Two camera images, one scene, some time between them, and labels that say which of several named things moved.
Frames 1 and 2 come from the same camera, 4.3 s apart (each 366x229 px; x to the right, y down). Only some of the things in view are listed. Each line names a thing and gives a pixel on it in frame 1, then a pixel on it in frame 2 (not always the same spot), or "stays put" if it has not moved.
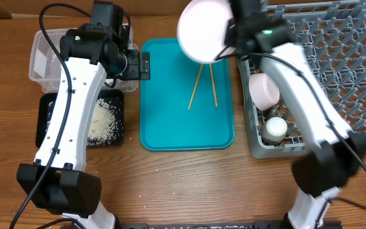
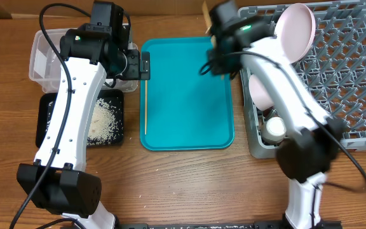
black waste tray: (105, 126) stays put
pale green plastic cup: (274, 130) stays put
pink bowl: (263, 93) stays put
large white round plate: (201, 28) to (295, 30)
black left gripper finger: (145, 65) stays put
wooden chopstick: (201, 66) to (145, 105)
